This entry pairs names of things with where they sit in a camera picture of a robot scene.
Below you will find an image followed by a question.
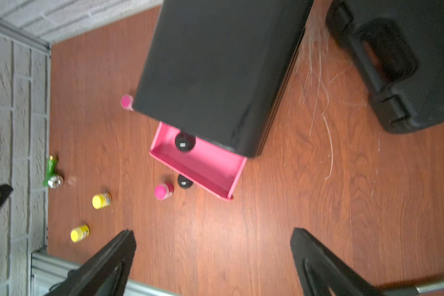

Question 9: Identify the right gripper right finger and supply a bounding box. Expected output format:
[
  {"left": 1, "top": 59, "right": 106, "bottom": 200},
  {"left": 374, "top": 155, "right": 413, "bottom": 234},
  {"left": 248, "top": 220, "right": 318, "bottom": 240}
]
[{"left": 290, "top": 228, "right": 382, "bottom": 296}]

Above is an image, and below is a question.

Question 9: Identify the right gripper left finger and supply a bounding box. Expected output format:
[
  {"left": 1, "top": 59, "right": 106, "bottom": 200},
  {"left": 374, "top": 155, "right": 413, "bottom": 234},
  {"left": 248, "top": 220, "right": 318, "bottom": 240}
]
[{"left": 48, "top": 230, "right": 136, "bottom": 296}]

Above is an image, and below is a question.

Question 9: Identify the yellow paint can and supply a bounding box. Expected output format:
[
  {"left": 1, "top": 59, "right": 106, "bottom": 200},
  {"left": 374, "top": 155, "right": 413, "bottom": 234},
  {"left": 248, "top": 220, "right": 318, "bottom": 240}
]
[
  {"left": 70, "top": 224, "right": 90, "bottom": 243},
  {"left": 92, "top": 192, "right": 112, "bottom": 210}
]

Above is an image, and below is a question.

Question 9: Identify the pink paint can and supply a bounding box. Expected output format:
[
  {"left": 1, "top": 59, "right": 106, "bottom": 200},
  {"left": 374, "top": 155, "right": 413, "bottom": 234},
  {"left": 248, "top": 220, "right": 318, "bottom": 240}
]
[
  {"left": 154, "top": 183, "right": 174, "bottom": 201},
  {"left": 120, "top": 94, "right": 134, "bottom": 111}
]

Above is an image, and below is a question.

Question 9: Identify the black drawer cabinet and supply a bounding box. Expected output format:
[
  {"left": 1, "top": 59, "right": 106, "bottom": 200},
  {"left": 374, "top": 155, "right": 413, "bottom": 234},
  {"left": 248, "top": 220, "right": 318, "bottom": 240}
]
[{"left": 134, "top": 1, "right": 313, "bottom": 158}]

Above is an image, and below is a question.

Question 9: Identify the green flashlight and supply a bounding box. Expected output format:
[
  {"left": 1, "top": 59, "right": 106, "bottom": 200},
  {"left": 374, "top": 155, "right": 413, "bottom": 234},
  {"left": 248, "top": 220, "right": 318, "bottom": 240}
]
[{"left": 43, "top": 155, "right": 64, "bottom": 189}]

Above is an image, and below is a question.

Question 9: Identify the black plastic tool case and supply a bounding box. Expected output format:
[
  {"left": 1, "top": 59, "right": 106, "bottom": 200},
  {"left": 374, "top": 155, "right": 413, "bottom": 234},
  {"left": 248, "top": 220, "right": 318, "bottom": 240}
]
[{"left": 326, "top": 1, "right": 444, "bottom": 134}]

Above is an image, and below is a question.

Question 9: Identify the aluminium front rail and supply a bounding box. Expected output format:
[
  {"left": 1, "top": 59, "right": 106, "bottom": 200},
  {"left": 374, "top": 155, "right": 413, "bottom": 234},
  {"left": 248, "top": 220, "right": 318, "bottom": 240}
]
[{"left": 31, "top": 244, "right": 172, "bottom": 296}]

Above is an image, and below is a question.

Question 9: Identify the black handled hammer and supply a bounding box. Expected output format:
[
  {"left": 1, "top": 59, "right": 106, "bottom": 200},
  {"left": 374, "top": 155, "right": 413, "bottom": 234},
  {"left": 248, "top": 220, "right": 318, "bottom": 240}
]
[{"left": 379, "top": 274, "right": 444, "bottom": 296}]

